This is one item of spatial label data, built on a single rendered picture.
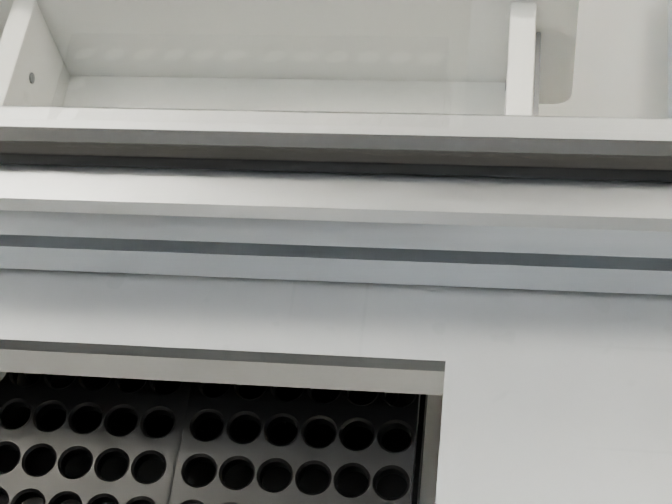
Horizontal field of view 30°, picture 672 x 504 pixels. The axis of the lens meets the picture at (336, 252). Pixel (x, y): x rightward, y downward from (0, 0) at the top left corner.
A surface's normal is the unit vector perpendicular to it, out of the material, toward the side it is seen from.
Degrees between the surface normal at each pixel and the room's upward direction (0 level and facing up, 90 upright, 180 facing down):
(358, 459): 0
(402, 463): 0
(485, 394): 0
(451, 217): 45
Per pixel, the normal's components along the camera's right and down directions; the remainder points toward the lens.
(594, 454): -0.11, -0.53
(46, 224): -0.11, 0.85
